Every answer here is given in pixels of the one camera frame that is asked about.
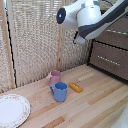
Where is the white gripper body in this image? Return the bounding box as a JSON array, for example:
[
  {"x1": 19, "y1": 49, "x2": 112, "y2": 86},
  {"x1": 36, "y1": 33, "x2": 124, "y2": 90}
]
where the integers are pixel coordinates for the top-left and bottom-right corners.
[{"x1": 73, "y1": 30, "x2": 87, "y2": 45}]

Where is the brown drawer with metal handle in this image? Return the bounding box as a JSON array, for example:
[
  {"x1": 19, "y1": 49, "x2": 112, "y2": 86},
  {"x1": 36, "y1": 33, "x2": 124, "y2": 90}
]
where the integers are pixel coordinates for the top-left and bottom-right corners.
[
  {"x1": 94, "y1": 16, "x2": 128, "y2": 51},
  {"x1": 89, "y1": 41, "x2": 128, "y2": 81}
]

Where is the silver drawer handle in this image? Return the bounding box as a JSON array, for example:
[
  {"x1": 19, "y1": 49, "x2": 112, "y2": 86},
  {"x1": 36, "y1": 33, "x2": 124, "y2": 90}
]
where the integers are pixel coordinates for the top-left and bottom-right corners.
[
  {"x1": 97, "y1": 55, "x2": 122, "y2": 67},
  {"x1": 108, "y1": 28, "x2": 128, "y2": 36}
]

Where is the pink cup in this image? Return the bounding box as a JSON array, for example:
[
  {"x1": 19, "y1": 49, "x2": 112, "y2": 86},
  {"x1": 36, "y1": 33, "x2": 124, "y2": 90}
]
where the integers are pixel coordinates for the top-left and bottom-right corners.
[{"x1": 45, "y1": 69, "x2": 63, "y2": 86}]

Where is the dark brown drawer cabinet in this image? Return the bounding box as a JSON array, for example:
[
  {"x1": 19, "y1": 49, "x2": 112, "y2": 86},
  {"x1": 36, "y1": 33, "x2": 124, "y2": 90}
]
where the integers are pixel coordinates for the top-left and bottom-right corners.
[{"x1": 87, "y1": 9, "x2": 128, "y2": 83}]

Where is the blue cup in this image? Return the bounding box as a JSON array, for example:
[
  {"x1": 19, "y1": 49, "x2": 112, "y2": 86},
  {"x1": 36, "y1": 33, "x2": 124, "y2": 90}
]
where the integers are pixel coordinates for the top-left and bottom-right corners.
[{"x1": 49, "y1": 81, "x2": 69, "y2": 103}]

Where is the beige bamboo screen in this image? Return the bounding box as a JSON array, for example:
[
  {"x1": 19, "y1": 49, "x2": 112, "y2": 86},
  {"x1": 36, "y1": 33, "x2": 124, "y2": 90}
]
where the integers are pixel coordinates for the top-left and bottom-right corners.
[{"x1": 0, "y1": 0, "x2": 101, "y2": 94}]

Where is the orange block with white stripes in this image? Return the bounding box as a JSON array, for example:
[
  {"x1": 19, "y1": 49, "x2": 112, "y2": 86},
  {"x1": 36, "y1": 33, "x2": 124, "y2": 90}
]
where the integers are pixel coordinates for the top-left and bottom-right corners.
[{"x1": 68, "y1": 82, "x2": 84, "y2": 94}]

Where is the pale white rounded object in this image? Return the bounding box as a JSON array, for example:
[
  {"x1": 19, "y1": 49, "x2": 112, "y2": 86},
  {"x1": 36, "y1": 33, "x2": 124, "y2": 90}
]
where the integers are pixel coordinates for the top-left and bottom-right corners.
[{"x1": 111, "y1": 105, "x2": 128, "y2": 128}]

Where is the white plate with patterned rim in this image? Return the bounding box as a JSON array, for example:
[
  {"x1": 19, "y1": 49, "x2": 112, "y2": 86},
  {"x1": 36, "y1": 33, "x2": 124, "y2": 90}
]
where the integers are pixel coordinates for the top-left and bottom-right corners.
[{"x1": 0, "y1": 93, "x2": 32, "y2": 128}]

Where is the wooden screen post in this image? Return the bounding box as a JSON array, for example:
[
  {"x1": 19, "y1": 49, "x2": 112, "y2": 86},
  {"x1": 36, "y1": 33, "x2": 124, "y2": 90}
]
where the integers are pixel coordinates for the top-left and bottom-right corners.
[
  {"x1": 56, "y1": 23, "x2": 66, "y2": 73},
  {"x1": 0, "y1": 0, "x2": 17, "y2": 89}
]

